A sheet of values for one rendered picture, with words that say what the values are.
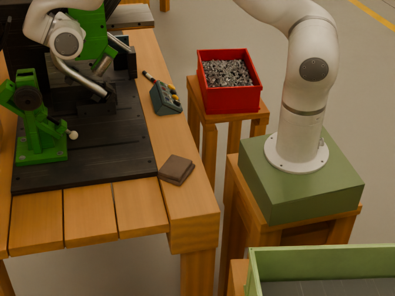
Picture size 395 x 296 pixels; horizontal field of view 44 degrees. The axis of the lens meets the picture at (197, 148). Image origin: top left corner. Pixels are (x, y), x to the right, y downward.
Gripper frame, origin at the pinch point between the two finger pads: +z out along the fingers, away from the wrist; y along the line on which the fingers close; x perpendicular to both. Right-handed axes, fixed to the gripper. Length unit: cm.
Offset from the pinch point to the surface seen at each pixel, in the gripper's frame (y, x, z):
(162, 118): -42.1, 4.1, -5.3
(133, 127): -35.4, 11.8, -8.0
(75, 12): 0.4, -4.3, 4.2
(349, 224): -94, -12, -48
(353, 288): -84, -3, -75
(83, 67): -12.6, 8.7, 6.4
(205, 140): -67, 3, 11
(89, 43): -8.8, 0.7, 4.2
